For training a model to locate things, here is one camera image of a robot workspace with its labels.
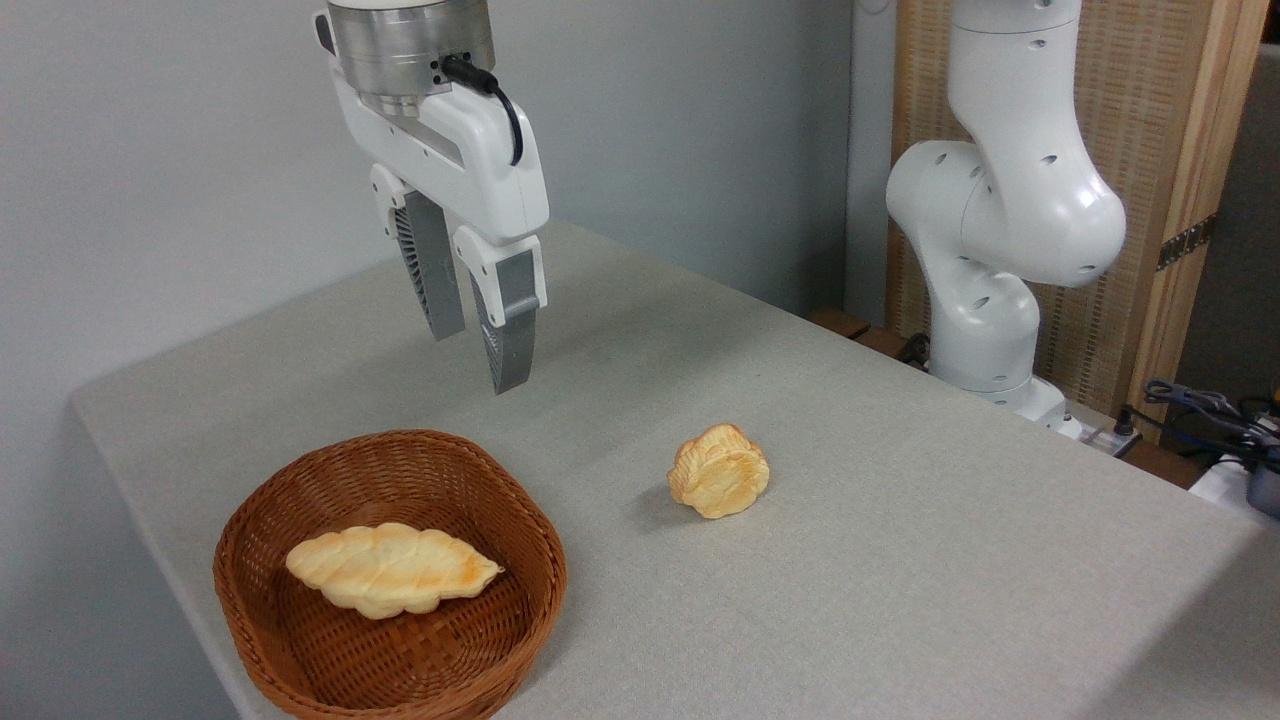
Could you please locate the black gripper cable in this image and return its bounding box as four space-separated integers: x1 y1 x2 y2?
440 54 525 167

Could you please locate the wooden rattan screen panel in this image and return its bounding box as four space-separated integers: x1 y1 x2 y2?
888 0 1272 447

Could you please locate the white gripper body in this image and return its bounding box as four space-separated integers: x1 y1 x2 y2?
331 68 551 245

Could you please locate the metal screen hinge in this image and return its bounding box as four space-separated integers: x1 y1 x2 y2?
1156 212 1219 272

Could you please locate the long braided bread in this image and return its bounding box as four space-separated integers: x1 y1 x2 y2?
285 522 505 621

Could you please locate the grey tablecloth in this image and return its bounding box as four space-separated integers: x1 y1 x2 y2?
70 220 1280 720

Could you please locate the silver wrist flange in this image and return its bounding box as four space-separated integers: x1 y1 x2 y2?
315 0 497 118

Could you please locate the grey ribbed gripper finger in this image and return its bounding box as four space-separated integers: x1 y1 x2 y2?
369 163 468 343
454 226 549 397

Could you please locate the bundle of dark cables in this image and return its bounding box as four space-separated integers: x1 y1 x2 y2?
1143 378 1280 466

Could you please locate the small round bread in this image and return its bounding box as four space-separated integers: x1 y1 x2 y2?
667 423 772 520

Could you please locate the brown wicker basket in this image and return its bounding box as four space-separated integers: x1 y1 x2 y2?
213 430 569 720

